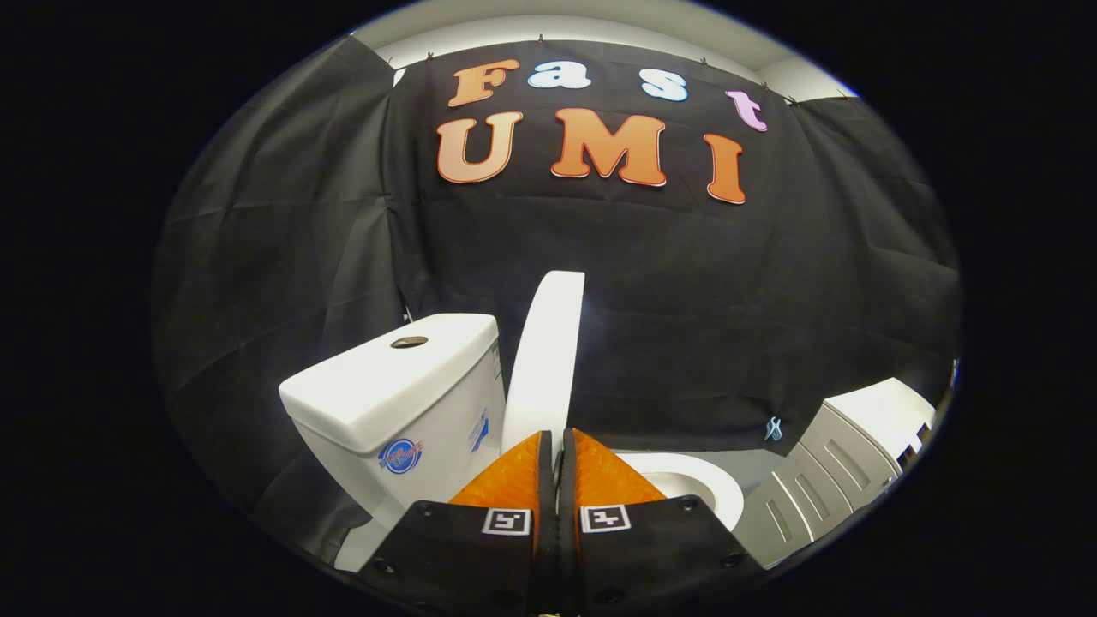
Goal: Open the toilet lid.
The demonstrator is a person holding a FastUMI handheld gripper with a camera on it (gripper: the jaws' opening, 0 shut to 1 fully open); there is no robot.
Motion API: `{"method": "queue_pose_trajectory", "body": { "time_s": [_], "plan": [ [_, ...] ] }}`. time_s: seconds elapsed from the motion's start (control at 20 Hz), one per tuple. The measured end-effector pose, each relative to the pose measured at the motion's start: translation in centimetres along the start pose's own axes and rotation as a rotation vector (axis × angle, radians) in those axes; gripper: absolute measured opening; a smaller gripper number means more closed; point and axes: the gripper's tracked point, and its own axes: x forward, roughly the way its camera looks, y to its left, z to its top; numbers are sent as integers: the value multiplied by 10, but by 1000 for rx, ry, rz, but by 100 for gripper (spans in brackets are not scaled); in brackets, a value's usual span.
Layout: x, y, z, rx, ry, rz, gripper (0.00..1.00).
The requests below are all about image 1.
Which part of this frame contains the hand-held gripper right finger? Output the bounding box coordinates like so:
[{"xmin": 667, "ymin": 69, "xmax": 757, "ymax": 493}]
[{"xmin": 557, "ymin": 427, "xmax": 768, "ymax": 616}]

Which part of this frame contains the white panelled cabinet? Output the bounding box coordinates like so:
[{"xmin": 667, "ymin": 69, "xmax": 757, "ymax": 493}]
[{"xmin": 733, "ymin": 377, "xmax": 937, "ymax": 568}]

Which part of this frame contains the white toilet seat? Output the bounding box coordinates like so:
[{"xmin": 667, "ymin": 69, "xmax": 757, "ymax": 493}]
[{"xmin": 617, "ymin": 452, "xmax": 745, "ymax": 532}]

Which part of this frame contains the white toilet tank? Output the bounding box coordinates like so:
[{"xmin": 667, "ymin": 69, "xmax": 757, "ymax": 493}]
[{"xmin": 279, "ymin": 313, "xmax": 507, "ymax": 525}]

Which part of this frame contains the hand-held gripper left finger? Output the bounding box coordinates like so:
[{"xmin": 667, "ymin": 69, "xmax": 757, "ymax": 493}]
[{"xmin": 356, "ymin": 430, "xmax": 558, "ymax": 616}]

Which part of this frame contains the white toilet lid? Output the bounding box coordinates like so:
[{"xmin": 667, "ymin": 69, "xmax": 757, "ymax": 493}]
[{"xmin": 501, "ymin": 271, "xmax": 586, "ymax": 455}]

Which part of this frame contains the black backdrop cloth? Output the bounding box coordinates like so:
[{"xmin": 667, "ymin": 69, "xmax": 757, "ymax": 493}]
[{"xmin": 154, "ymin": 34, "xmax": 961, "ymax": 558}]

